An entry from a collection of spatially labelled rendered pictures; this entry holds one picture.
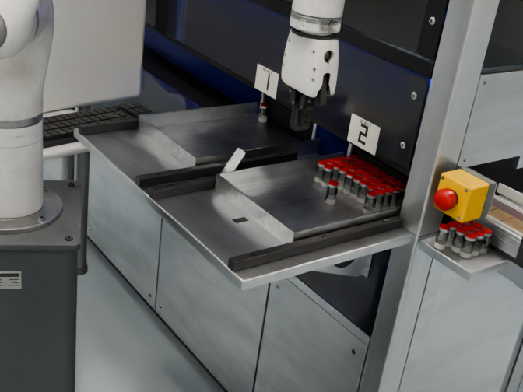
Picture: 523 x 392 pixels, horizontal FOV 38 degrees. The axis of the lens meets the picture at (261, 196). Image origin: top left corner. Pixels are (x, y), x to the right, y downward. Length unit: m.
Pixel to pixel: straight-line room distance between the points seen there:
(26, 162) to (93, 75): 0.79
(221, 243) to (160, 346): 1.22
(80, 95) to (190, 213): 0.78
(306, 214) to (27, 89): 0.57
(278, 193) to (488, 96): 0.45
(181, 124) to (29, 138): 0.58
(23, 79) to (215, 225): 0.42
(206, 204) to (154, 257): 0.99
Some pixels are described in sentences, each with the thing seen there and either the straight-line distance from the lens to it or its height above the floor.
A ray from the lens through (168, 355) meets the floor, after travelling 2.50.
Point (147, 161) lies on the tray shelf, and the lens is 1.64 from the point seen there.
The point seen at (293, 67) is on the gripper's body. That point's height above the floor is 1.20.
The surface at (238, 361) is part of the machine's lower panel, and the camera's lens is 2.14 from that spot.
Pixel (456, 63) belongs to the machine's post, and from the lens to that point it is 1.38.
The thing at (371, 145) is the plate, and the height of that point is 1.01.
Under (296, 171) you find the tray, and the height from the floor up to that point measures 0.89.
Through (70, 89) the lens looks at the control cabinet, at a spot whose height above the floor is 0.86.
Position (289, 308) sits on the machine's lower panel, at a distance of 1.87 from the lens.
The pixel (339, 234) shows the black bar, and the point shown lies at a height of 0.90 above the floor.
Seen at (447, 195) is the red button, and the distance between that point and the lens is 1.38.
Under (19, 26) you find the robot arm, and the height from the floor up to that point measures 1.23.
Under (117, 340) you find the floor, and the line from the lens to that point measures 2.55.
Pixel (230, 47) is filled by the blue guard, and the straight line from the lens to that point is 1.91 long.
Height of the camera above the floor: 1.55
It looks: 26 degrees down
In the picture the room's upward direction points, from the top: 8 degrees clockwise
